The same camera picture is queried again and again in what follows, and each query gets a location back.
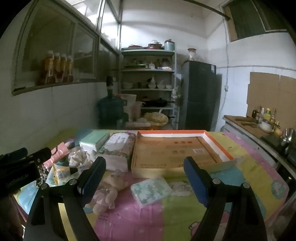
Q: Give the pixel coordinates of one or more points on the teal enamel pot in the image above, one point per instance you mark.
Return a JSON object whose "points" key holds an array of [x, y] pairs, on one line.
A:
{"points": [[169, 45]]}

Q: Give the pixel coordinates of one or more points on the large white bowl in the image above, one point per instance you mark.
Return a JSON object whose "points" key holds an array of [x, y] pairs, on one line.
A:
{"points": [[127, 85]]}

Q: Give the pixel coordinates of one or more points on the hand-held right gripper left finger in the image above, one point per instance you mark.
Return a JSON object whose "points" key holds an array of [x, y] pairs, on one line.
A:
{"points": [[91, 183]]}

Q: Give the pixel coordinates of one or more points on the printed cartoon blanket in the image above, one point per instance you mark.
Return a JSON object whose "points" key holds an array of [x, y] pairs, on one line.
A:
{"points": [[150, 222]]}

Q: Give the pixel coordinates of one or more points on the blue water jug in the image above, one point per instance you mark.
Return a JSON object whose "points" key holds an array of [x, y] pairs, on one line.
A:
{"points": [[111, 109]]}

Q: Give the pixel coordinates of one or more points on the floral tissue pack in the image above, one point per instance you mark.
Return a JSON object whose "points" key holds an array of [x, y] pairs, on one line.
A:
{"points": [[118, 146]]}

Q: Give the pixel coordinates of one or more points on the cardboard wall sheets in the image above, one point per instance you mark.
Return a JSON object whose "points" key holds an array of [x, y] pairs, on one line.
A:
{"points": [[270, 92]]}

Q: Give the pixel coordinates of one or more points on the orange-rimmed cardboard box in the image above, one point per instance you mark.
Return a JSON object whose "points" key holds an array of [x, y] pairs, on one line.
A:
{"points": [[161, 150]]}

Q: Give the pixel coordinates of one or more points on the dark grey refrigerator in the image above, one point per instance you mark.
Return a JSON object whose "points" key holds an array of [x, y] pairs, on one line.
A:
{"points": [[198, 97]]}

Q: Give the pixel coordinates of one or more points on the flat dark pan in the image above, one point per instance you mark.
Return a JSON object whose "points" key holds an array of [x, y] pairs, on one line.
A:
{"points": [[133, 48]]}

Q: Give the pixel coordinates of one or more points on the glass jar with lid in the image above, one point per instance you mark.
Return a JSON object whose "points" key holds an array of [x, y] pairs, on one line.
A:
{"points": [[192, 55]]}

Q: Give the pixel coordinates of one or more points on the metal kettle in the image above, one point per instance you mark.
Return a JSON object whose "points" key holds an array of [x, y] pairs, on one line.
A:
{"points": [[288, 136]]}

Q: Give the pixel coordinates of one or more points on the wooden kitchen counter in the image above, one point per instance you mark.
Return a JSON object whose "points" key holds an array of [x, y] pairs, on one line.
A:
{"points": [[245, 129]]}

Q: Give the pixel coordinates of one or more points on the red pan with glass lid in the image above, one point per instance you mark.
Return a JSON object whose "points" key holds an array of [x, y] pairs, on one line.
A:
{"points": [[154, 45]]}

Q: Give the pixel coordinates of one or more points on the mint green box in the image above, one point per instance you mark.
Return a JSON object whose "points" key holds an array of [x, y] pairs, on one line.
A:
{"points": [[92, 140]]}

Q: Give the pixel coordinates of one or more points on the black frying pan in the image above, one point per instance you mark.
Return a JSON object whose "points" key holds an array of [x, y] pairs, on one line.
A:
{"points": [[157, 102]]}

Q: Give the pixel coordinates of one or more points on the dark ceiling pipe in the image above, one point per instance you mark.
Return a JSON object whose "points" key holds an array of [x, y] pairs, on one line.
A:
{"points": [[208, 7]]}

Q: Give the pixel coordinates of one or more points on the white sack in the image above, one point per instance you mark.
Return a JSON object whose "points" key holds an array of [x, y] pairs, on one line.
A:
{"points": [[129, 104]]}

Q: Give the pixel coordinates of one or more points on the yellow packet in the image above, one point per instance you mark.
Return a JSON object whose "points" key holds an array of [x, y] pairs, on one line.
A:
{"points": [[61, 173]]}

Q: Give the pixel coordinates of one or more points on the clear plastic container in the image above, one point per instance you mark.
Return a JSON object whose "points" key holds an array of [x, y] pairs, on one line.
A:
{"points": [[137, 111]]}

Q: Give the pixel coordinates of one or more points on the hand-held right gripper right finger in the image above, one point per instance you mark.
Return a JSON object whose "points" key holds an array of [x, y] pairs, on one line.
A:
{"points": [[194, 183]]}

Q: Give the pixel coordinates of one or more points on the pale yellow bundle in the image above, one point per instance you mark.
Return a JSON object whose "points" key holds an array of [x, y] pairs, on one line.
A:
{"points": [[156, 118]]}

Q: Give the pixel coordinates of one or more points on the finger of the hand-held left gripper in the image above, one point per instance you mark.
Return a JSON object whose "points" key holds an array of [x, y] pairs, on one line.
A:
{"points": [[13, 154], [40, 155]]}

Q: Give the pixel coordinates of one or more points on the pale pink plush toy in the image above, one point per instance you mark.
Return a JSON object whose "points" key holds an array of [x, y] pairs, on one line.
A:
{"points": [[108, 192]]}

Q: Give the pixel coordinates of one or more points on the white plastic bag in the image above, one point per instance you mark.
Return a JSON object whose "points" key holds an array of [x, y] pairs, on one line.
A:
{"points": [[78, 155]]}

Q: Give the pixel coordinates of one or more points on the high wall window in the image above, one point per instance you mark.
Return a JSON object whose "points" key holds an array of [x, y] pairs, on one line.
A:
{"points": [[249, 18]]}

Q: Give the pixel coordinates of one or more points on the white mixing bowl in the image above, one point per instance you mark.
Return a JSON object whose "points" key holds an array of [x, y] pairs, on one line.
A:
{"points": [[266, 126]]}

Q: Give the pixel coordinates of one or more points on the green tray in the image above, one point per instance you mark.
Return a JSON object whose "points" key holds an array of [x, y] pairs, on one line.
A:
{"points": [[135, 66]]}

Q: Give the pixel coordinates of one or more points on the blue patterned tissue pack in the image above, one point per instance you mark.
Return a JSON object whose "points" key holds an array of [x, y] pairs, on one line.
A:
{"points": [[151, 190]]}

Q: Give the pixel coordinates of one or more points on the cluster of condiment bottles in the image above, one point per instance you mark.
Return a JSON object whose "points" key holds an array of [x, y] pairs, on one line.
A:
{"points": [[267, 114]]}

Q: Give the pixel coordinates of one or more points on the white metal shelf rack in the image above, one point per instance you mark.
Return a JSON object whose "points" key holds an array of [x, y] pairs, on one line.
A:
{"points": [[148, 70]]}

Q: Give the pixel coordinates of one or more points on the glass sliding window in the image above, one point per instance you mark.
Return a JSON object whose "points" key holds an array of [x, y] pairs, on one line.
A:
{"points": [[57, 41]]}

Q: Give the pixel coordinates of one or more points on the leopard print cloth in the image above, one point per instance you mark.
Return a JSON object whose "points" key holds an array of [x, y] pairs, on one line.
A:
{"points": [[42, 172]]}

